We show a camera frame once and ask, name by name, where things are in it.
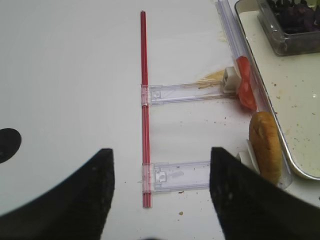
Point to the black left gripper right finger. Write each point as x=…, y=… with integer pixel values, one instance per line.
x=249, y=207

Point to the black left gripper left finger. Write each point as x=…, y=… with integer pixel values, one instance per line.
x=75, y=209

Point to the standing tomato slices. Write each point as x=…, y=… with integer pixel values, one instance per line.
x=245, y=92

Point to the white pusher block lower left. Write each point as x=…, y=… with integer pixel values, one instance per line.
x=247, y=158

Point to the white pusher block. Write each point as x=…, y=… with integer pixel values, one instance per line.
x=247, y=158
x=230, y=81

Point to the left lower clear track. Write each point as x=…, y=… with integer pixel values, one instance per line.
x=175, y=177

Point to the clear track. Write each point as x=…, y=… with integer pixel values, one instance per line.
x=175, y=177
x=187, y=92

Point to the standing plain bun half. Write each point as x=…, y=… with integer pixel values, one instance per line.
x=263, y=136

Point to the left red rod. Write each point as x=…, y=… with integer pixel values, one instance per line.
x=146, y=161

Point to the white rectangular serving tray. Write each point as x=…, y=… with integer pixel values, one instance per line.
x=289, y=73

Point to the left upper clear track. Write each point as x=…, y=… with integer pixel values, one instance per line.
x=187, y=92

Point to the clear plastic salad container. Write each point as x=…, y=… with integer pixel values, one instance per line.
x=285, y=44

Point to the shredded purple cabbage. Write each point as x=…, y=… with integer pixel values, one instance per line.
x=297, y=16

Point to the left clear vertical rail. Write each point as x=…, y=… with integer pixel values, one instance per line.
x=238, y=48

